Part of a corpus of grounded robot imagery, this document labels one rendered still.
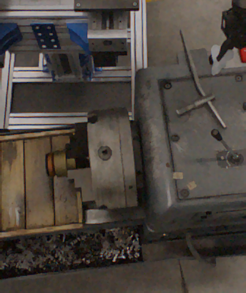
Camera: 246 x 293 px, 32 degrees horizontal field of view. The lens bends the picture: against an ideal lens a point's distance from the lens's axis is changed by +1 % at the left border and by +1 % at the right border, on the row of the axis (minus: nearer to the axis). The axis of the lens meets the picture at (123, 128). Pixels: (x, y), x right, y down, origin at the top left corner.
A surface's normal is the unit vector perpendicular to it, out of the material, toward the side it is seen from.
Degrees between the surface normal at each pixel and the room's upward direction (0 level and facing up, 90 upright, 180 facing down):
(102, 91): 0
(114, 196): 61
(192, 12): 0
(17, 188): 0
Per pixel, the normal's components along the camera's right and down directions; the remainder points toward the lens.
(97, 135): -0.04, -0.48
